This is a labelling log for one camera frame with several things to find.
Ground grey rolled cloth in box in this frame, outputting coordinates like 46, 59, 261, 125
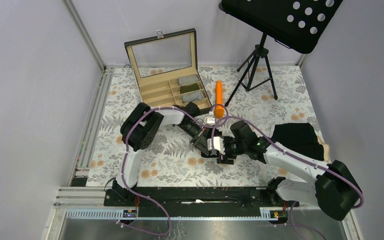
177, 75, 200, 86

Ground orange cylinder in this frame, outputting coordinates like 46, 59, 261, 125
214, 80, 225, 119

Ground purple cable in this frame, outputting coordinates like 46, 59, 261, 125
115, 103, 229, 237
210, 115, 365, 240

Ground black clothing pile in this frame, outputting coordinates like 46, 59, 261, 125
271, 123, 325, 161

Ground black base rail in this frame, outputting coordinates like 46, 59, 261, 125
103, 186, 293, 218

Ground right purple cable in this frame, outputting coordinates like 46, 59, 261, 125
210, 115, 365, 240

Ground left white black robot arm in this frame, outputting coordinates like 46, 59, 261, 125
111, 102, 211, 206

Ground grey striped underwear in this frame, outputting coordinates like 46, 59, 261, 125
181, 91, 205, 104

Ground beige garment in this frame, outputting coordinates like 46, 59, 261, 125
317, 136, 332, 163

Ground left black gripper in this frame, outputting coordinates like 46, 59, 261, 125
178, 121, 209, 155

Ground aluminium frame rails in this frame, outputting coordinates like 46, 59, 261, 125
53, 0, 354, 220

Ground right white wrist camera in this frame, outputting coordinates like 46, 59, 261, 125
207, 136, 225, 155

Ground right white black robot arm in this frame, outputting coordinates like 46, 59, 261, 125
207, 120, 364, 221

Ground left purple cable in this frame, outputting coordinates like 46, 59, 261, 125
115, 103, 229, 237

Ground black underwear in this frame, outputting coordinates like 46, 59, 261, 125
196, 130, 224, 158

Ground dark green rolled cloth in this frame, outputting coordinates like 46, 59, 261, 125
179, 83, 201, 94

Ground wooden compartment box glass lid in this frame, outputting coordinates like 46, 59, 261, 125
124, 28, 212, 111

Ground black music stand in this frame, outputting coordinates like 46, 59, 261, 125
218, 0, 342, 99

